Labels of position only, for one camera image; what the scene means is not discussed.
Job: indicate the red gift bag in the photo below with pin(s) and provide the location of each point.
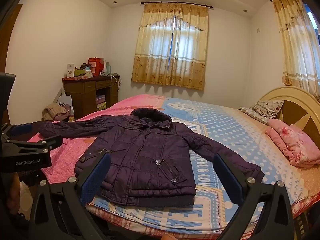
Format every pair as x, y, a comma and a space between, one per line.
96, 66

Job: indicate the dark purple quilted jacket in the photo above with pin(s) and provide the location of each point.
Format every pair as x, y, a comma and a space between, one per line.
150, 160

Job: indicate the beige clothes pile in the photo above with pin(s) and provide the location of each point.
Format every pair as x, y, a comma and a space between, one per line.
51, 111

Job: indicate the pale green bottle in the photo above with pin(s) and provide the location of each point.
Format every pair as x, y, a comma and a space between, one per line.
108, 68

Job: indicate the flat red box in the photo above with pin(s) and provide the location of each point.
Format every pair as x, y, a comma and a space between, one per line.
71, 78

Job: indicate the narrow yellow patterned curtain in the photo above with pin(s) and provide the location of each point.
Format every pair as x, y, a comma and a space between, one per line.
295, 42

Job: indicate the brown wooden door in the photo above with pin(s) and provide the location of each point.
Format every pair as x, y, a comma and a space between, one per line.
7, 37

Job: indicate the pink patterned box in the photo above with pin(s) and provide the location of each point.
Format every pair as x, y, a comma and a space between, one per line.
101, 102

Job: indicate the pink textured blanket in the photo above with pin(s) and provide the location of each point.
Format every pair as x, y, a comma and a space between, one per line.
65, 160

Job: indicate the blue dotted printed bedsheet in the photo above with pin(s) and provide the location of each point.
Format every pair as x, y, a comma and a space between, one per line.
225, 130

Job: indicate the pink folded floral quilt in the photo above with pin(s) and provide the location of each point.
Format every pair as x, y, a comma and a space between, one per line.
295, 142

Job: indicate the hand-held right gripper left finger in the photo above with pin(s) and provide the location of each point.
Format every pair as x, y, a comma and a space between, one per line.
96, 177

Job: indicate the white paper bag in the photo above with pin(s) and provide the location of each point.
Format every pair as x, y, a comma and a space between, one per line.
66, 102

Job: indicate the grey patterned pillow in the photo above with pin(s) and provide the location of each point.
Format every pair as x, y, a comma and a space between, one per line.
262, 111

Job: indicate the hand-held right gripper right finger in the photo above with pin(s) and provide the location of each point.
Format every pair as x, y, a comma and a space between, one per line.
230, 177

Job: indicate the long dark curtain rod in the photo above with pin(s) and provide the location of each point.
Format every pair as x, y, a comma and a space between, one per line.
175, 3

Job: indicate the wide yellow patterned curtain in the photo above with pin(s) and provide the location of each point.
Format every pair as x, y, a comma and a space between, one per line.
150, 67

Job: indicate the brown wooden desk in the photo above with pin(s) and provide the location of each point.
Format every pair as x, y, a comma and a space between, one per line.
82, 100

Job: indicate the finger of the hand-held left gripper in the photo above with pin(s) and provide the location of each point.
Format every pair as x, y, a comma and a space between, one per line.
21, 129
50, 143

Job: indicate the cream wooden bed headboard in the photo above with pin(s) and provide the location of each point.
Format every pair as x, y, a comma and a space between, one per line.
295, 100

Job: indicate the white upright box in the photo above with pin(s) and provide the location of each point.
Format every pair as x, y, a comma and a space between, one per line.
70, 71

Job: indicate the green cloth bundle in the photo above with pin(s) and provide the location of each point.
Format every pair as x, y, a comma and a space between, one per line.
80, 72

